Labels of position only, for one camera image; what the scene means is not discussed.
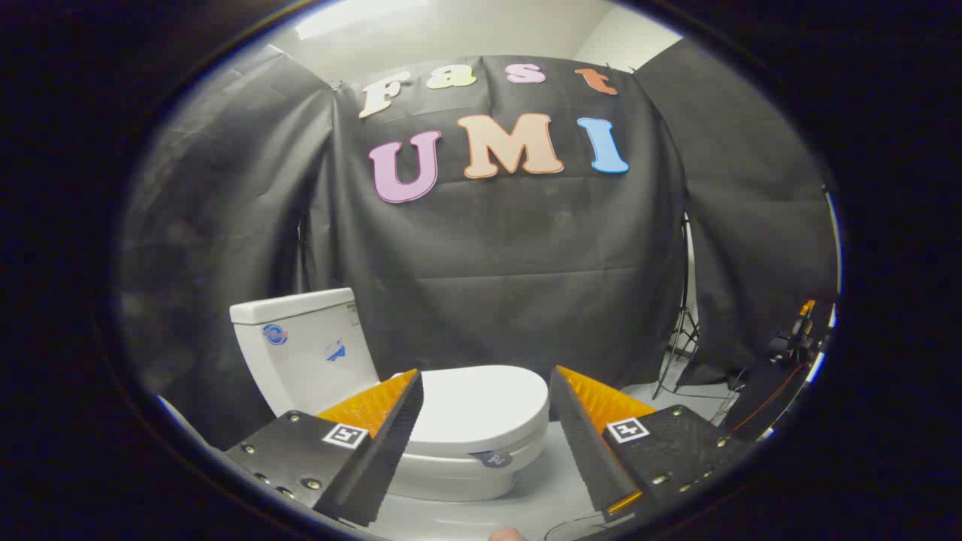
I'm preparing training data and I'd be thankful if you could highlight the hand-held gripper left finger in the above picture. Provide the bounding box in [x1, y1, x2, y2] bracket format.
[224, 368, 425, 528]

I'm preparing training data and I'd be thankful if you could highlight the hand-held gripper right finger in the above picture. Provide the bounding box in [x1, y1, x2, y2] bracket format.
[549, 365, 754, 524]

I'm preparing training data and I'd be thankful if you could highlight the white toilet lid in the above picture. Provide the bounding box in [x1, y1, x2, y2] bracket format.
[406, 365, 551, 459]

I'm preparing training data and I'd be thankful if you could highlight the white toilet bowl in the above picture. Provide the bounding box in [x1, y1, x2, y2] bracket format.
[385, 462, 528, 503]

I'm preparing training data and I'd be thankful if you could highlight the white tank cover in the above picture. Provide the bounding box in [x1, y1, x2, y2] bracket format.
[229, 288, 356, 326]

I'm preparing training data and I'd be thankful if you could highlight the black tripod light stand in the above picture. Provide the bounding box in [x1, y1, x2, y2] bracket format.
[651, 214, 701, 400]

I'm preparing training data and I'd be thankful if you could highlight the black backdrop cloth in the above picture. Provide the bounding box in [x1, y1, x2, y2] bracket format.
[116, 45, 839, 452]

